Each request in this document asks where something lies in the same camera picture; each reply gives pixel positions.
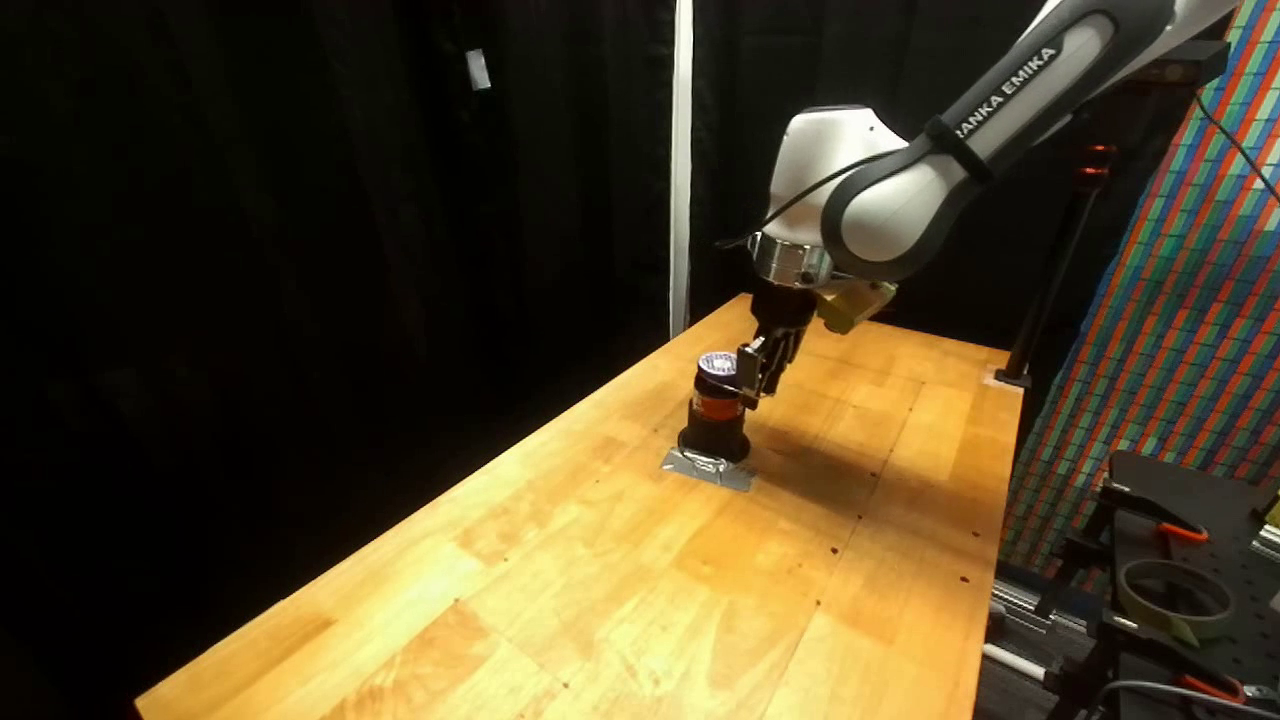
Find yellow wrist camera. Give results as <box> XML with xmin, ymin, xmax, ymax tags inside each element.
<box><xmin>816</xmin><ymin>282</ymin><xmax>895</xmax><ymax>337</ymax></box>

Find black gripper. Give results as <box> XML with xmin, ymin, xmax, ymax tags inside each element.
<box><xmin>732</xmin><ymin>284</ymin><xmax>816</xmax><ymax>407</ymax></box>

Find black clamp with orange handles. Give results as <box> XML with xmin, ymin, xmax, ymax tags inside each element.
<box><xmin>1074</xmin><ymin>453</ymin><xmax>1280</xmax><ymax>578</ymax></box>

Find white vertical pole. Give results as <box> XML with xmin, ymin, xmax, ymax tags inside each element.
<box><xmin>663</xmin><ymin>0</ymin><xmax>696</xmax><ymax>337</ymax></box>

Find black tripod stand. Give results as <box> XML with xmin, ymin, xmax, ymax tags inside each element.
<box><xmin>997</xmin><ymin>140</ymin><xmax>1121</xmax><ymax>389</ymax></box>

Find grey tape patch under jar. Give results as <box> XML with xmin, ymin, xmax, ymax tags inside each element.
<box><xmin>663</xmin><ymin>447</ymin><xmax>758</xmax><ymax>494</ymax></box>

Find colourful patterned panel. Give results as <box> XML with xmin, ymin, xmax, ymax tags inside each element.
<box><xmin>1002</xmin><ymin>0</ymin><xmax>1280</xmax><ymax>573</ymax></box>

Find roll of tape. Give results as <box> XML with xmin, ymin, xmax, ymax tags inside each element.
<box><xmin>1116</xmin><ymin>556</ymin><xmax>1235</xmax><ymax>647</ymax></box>

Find dark jar with purple lid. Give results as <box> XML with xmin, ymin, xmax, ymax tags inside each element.
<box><xmin>682</xmin><ymin>352</ymin><xmax>748</xmax><ymax>464</ymax></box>

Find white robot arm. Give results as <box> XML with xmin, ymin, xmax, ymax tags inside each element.
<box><xmin>730</xmin><ymin>0</ymin><xmax>1239</xmax><ymax>407</ymax></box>

